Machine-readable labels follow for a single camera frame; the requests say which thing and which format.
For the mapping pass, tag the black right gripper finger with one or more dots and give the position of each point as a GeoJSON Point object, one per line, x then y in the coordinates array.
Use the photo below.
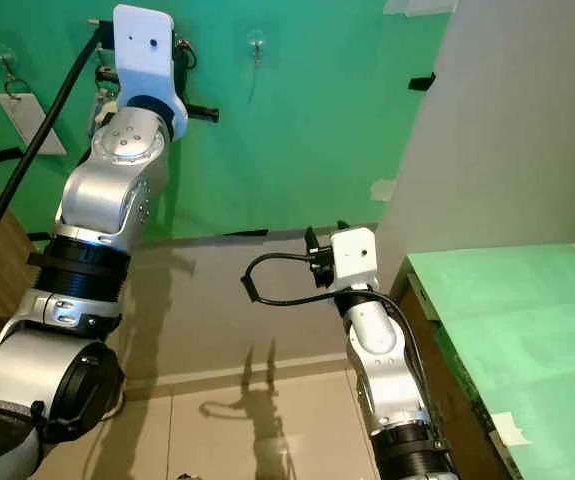
{"type": "Point", "coordinates": [343, 225]}
{"type": "Point", "coordinates": [311, 241]}

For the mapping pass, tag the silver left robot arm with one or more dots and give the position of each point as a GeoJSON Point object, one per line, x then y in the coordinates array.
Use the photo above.
{"type": "Point", "coordinates": [117, 190]}

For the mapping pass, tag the clear tape piece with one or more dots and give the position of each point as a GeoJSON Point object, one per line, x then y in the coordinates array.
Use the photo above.
{"type": "Point", "coordinates": [383, 189]}
{"type": "Point", "coordinates": [419, 6]}

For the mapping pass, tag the green backdrop sheet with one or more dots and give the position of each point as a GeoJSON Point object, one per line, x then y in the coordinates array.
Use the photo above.
{"type": "Point", "coordinates": [307, 130]}

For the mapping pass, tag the white tape piece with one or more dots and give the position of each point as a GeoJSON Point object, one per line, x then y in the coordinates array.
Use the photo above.
{"type": "Point", "coordinates": [512, 428]}

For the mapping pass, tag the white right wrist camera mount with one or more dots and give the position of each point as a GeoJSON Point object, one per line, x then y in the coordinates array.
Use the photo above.
{"type": "Point", "coordinates": [355, 257]}

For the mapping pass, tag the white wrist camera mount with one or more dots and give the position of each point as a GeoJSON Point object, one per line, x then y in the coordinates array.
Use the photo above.
{"type": "Point", "coordinates": [355, 257]}
{"type": "Point", "coordinates": [145, 50]}

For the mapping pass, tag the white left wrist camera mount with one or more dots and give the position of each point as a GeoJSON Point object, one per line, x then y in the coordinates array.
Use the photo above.
{"type": "Point", "coordinates": [145, 50]}

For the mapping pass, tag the clear suction wall hook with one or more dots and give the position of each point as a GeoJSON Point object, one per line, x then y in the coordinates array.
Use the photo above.
{"type": "Point", "coordinates": [257, 44]}
{"type": "Point", "coordinates": [7, 58]}

